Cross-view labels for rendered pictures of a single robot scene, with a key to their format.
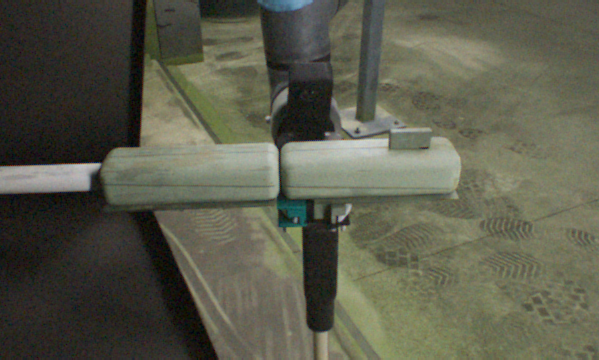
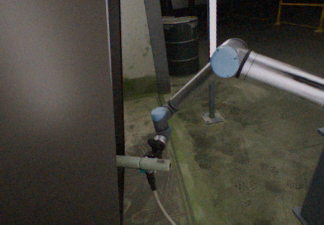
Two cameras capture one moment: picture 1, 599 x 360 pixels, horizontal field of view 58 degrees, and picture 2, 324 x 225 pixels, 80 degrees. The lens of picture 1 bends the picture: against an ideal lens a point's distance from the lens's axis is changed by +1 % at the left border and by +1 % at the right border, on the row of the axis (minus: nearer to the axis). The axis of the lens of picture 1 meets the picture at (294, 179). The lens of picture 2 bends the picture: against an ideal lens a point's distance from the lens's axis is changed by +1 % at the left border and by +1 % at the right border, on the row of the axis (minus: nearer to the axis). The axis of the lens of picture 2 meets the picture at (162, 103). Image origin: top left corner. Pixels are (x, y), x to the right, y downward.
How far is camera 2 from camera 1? 0.65 m
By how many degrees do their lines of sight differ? 18
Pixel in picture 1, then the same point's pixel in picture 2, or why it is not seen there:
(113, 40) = (119, 131)
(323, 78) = (152, 143)
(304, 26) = (159, 124)
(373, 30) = (211, 93)
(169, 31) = (161, 85)
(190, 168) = (124, 162)
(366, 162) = (152, 164)
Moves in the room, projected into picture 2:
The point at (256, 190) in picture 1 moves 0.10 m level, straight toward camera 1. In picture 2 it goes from (135, 166) to (128, 183)
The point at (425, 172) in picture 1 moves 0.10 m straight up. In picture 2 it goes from (162, 167) to (159, 152)
